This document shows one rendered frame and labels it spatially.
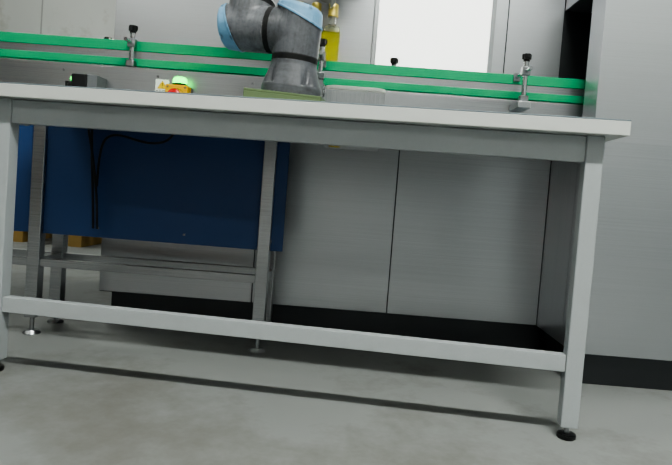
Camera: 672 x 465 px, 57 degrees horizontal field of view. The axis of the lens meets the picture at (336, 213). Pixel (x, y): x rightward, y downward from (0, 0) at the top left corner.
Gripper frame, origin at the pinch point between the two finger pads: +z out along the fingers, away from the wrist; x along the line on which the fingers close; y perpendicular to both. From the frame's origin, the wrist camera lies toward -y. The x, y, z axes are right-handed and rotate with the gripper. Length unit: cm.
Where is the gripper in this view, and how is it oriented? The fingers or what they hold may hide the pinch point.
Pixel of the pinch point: (333, 7)
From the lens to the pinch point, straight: 221.3
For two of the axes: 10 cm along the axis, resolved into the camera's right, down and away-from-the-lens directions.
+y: -10.0, -0.8, 0.2
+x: -0.3, 0.4, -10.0
